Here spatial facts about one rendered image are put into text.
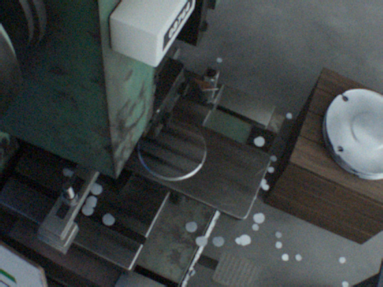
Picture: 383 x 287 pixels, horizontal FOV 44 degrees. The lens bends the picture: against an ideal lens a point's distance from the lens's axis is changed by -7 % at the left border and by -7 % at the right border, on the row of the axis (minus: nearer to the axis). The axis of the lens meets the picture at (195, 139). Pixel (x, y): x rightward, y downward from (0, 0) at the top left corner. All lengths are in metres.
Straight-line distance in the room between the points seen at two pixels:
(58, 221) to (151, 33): 0.60
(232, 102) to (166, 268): 0.41
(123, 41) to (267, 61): 1.70
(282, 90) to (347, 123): 0.53
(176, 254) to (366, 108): 0.83
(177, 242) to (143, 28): 0.69
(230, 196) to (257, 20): 1.37
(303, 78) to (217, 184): 1.20
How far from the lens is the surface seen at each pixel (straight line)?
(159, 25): 0.35
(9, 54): 0.33
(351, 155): 1.47
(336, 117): 1.51
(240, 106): 1.14
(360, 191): 1.47
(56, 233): 0.89
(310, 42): 2.17
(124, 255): 0.92
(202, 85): 0.98
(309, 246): 1.75
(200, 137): 0.92
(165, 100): 0.74
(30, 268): 1.08
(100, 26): 0.35
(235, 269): 1.50
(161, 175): 0.89
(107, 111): 0.45
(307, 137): 1.49
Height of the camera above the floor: 1.60
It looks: 62 degrees down
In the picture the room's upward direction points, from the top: 12 degrees clockwise
